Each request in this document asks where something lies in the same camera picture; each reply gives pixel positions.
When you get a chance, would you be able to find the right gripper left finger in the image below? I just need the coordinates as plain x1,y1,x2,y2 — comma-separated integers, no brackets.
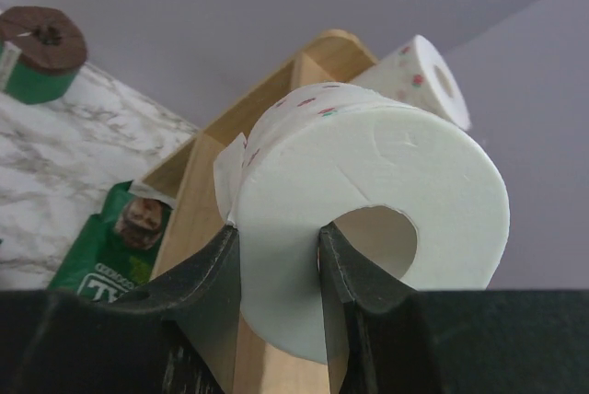
1,226,241,393

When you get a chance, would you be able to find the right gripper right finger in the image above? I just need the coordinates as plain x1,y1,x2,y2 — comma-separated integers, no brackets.
318,225,588,393

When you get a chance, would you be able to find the white floral paper roll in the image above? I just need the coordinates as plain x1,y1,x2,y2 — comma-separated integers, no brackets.
351,35,472,132
214,83,510,363

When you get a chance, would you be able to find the wooden two-tier shelf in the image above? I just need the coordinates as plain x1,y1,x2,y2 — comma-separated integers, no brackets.
143,29,378,393

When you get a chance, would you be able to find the green snack bag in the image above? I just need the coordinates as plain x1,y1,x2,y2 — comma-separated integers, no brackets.
48,181,172,302

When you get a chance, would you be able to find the upright green brown wrapped roll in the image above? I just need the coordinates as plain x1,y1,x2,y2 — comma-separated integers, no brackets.
1,6,88,105

